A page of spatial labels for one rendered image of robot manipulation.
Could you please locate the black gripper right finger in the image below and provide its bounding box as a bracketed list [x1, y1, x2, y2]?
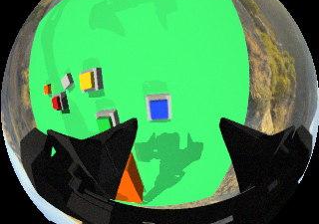
[219, 117, 295, 193]

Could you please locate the yellow button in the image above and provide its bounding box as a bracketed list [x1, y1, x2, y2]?
[79, 68, 104, 93]

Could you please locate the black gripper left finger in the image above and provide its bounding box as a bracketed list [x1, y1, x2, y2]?
[47, 117, 139, 200]

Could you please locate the red button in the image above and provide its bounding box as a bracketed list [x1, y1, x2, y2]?
[51, 92, 68, 112]

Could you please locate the blue button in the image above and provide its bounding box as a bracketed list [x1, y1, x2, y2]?
[147, 93, 171, 120]

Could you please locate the green button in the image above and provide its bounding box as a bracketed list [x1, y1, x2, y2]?
[95, 109, 120, 132]

